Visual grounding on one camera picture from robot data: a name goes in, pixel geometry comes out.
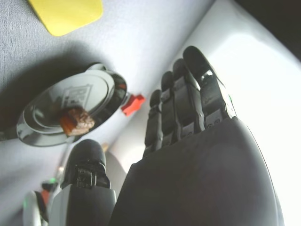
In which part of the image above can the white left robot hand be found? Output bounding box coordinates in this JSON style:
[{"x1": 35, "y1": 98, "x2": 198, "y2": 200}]
[{"x1": 46, "y1": 45, "x2": 285, "y2": 226}]

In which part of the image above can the brown rock-like object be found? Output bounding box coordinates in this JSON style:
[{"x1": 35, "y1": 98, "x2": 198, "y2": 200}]
[{"x1": 60, "y1": 107, "x2": 96, "y2": 136}]

